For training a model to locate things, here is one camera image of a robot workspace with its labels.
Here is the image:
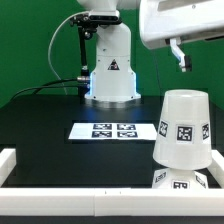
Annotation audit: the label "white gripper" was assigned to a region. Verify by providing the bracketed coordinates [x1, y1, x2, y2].
[139, 0, 224, 72]

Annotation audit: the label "white lamp shade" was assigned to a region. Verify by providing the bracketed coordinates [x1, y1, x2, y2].
[153, 89, 212, 170]

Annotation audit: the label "white lamp base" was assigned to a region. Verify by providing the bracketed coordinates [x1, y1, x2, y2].
[152, 168, 208, 190]

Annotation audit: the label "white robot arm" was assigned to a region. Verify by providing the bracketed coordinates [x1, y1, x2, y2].
[77, 0, 224, 107]

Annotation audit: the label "white marker sheet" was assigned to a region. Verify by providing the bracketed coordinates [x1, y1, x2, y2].
[68, 123, 157, 140]

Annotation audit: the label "black camera on stand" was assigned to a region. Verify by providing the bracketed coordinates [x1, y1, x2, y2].
[70, 11, 122, 98]

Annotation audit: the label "grey cable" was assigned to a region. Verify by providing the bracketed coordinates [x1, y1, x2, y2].
[47, 12, 88, 96]

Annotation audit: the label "white frame right bar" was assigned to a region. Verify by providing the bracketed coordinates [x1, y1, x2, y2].
[209, 150, 224, 189]

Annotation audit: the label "white frame bar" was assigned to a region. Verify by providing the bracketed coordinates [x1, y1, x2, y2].
[0, 188, 224, 217]
[209, 150, 224, 189]
[0, 148, 17, 187]

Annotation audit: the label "black cables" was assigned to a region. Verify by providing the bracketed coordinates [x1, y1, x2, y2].
[9, 78, 88, 101]

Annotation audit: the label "white frame front bar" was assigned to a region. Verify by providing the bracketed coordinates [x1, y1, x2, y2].
[0, 188, 224, 217]

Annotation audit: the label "white frame left bar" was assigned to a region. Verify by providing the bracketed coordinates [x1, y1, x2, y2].
[0, 148, 17, 187]

